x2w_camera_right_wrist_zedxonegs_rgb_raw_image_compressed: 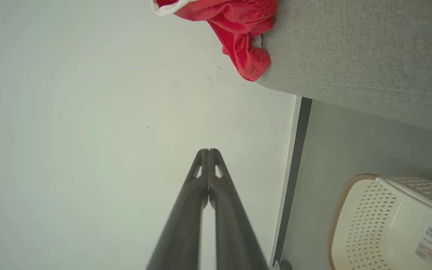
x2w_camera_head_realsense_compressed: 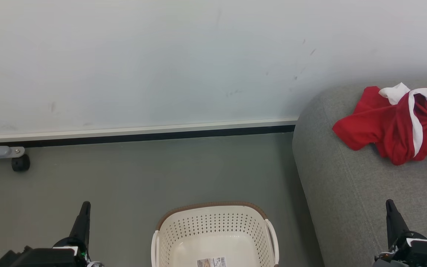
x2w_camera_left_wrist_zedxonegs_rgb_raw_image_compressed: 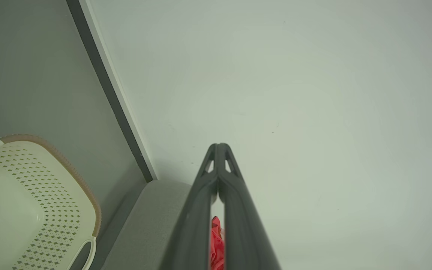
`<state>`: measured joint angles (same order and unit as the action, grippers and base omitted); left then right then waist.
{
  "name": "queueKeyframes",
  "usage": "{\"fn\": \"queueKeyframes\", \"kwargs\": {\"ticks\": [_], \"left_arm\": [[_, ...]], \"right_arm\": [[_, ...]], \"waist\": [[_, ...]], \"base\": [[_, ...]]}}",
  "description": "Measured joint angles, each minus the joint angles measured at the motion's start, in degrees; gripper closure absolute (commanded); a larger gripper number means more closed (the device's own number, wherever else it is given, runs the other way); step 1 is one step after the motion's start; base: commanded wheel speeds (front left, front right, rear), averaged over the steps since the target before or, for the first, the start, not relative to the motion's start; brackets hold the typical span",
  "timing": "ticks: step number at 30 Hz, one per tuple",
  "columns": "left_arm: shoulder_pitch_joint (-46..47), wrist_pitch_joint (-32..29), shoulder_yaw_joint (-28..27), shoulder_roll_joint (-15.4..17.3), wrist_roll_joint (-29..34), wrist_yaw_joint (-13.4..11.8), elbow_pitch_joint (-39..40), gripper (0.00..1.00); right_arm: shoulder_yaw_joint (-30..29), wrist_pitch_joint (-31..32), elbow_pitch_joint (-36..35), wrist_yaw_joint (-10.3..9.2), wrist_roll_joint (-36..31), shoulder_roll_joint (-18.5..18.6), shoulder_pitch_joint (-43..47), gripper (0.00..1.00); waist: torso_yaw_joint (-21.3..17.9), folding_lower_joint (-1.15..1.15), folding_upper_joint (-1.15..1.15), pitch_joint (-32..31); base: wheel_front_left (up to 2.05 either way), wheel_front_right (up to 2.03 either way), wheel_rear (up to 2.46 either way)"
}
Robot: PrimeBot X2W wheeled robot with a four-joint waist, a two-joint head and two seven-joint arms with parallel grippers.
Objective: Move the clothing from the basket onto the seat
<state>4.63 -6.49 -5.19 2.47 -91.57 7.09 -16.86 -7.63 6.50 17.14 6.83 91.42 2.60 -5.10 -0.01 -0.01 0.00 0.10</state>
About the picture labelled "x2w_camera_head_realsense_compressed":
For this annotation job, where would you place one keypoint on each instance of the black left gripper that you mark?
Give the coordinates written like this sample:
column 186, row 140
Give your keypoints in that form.
column 69, row 243

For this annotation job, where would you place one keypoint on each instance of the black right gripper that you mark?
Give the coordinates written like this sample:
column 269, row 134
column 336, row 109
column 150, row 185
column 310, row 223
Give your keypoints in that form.
column 400, row 244

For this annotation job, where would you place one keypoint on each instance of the red white sports jersey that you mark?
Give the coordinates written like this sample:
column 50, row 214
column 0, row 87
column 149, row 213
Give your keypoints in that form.
column 387, row 126

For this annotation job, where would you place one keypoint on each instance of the cream perforated laundry basket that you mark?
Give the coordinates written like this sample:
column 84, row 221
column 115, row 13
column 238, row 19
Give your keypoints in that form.
column 213, row 230

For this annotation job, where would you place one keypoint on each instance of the grey fabric sofa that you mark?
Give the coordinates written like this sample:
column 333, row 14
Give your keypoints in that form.
column 347, row 193

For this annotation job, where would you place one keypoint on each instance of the black caster wheel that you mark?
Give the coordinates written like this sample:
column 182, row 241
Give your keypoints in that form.
column 20, row 163

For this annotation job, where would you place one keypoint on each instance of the printed barcode sticker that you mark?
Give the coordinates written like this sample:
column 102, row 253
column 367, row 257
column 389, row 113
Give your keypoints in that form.
column 211, row 262

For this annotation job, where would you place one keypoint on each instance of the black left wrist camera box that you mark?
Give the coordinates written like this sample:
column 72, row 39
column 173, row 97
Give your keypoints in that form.
column 39, row 257

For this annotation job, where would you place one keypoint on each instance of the white black wall baseboard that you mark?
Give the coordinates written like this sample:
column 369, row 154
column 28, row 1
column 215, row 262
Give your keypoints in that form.
column 135, row 131

